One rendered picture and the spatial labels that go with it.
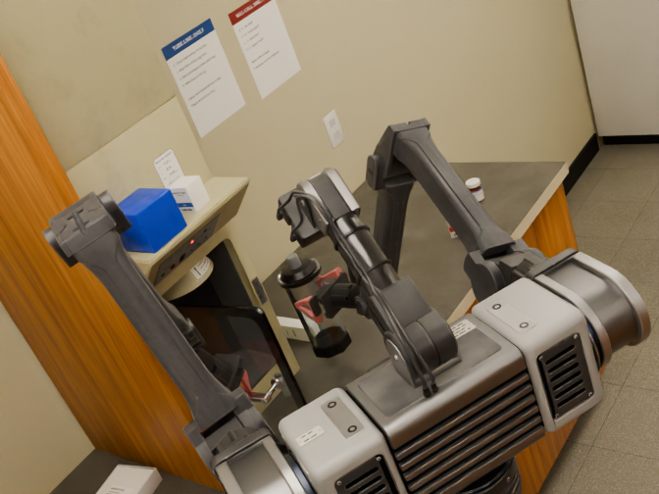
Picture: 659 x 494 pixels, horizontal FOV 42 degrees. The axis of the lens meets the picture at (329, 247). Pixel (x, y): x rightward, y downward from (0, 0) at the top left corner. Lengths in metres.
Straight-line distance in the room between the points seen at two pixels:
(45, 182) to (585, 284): 0.95
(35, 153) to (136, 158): 0.29
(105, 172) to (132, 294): 0.61
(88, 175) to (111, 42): 0.27
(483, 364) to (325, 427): 0.21
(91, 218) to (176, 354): 0.22
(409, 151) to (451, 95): 2.03
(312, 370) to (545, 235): 0.90
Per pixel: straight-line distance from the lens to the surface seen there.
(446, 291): 2.29
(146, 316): 1.20
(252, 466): 1.11
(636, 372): 3.34
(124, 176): 1.80
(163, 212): 1.72
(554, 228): 2.76
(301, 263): 2.03
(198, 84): 2.51
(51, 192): 1.63
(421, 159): 1.51
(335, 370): 2.16
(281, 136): 2.75
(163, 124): 1.86
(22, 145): 1.61
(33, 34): 1.71
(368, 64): 3.11
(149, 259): 1.70
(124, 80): 1.81
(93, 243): 1.19
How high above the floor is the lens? 2.19
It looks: 28 degrees down
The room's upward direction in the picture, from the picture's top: 22 degrees counter-clockwise
